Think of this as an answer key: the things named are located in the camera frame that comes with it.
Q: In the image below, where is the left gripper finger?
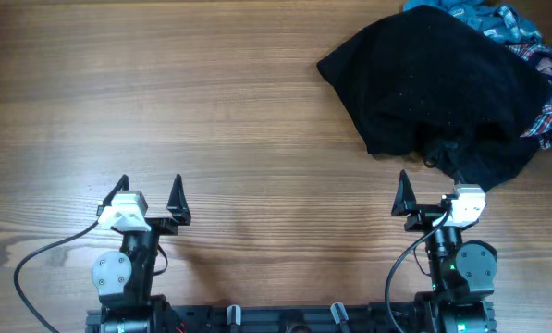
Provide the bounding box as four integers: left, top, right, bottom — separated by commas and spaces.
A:
96, 175, 129, 216
166, 174, 191, 225

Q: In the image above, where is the black knit sweater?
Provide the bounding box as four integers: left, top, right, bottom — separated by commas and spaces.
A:
317, 6, 550, 155

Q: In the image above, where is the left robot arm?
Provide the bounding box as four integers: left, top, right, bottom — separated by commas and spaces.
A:
85, 175, 191, 333

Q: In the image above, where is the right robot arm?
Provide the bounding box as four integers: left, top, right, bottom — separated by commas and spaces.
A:
385, 170, 497, 333

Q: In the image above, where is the black garment underneath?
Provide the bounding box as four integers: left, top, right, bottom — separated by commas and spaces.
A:
424, 138, 540, 192

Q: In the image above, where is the blue patterned garment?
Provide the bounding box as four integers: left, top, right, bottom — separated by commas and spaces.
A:
403, 0, 543, 44

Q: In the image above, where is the left black camera cable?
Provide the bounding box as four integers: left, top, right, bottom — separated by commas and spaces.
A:
13, 219, 102, 333

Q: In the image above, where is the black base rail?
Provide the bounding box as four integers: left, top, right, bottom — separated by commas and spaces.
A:
84, 301, 497, 333

